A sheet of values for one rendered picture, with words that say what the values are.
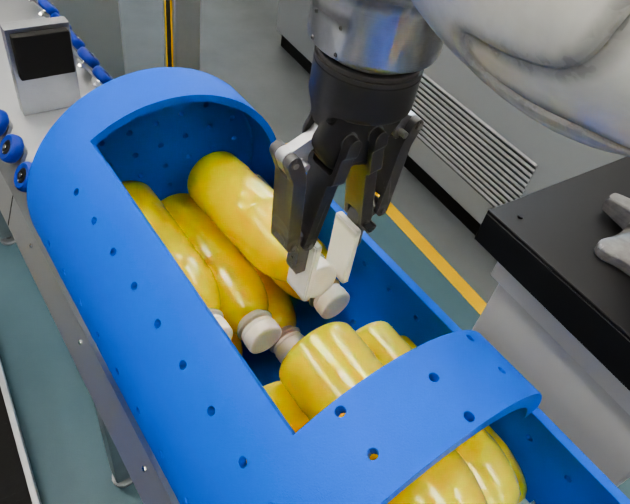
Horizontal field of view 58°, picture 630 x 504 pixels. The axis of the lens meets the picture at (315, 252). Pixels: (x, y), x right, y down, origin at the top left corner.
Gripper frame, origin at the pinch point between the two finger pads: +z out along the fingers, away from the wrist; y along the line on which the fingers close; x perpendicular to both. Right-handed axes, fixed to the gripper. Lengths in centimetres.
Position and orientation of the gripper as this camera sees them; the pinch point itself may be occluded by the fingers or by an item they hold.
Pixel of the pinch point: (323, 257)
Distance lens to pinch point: 52.4
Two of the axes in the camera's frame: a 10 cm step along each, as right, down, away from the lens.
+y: -8.0, 3.3, -5.0
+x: 5.8, 6.4, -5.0
